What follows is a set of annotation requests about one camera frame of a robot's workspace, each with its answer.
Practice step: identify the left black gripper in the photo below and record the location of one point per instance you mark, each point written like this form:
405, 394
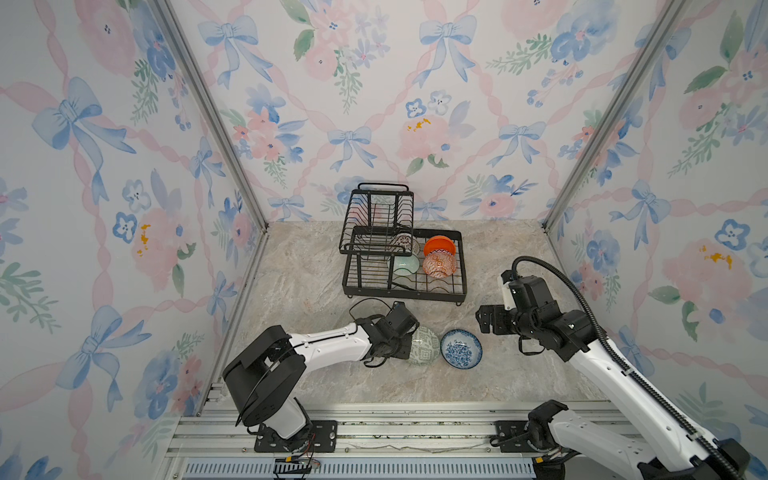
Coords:
406, 349

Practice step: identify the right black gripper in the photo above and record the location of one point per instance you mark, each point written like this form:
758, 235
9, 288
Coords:
497, 312

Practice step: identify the green white patterned bowl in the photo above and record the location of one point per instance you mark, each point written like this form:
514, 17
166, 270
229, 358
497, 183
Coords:
425, 347

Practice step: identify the blue white floral bowl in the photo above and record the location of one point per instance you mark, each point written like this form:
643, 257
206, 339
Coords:
461, 349

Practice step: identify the mint green ribbed bowl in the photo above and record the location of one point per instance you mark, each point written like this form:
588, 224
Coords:
405, 265

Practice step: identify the red orange patterned bowl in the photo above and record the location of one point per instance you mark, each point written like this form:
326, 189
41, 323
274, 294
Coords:
439, 264

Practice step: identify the orange plastic bowl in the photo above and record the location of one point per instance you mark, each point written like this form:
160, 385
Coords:
439, 243

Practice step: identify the white patterned lattice bowl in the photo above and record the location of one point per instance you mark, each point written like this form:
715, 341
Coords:
412, 244

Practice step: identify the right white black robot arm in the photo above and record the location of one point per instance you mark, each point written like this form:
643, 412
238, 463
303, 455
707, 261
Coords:
671, 444

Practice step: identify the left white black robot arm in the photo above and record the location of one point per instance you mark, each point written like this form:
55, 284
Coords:
261, 379

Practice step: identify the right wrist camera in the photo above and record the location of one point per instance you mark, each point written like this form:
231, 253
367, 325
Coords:
507, 286

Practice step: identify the black wire dish rack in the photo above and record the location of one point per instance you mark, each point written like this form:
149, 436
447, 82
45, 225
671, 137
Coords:
387, 256

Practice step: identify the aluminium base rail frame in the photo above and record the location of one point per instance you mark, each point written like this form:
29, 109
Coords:
374, 440

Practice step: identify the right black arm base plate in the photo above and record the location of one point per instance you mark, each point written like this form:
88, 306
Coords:
512, 436

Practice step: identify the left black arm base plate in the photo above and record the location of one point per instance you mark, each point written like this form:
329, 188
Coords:
316, 437

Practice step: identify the right aluminium corner post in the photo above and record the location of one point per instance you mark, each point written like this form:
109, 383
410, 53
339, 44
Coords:
660, 32

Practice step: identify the aluminium corner post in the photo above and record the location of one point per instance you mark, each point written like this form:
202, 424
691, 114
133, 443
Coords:
660, 32
179, 45

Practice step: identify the left aluminium corner post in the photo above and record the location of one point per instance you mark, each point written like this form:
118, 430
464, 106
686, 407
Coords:
179, 45

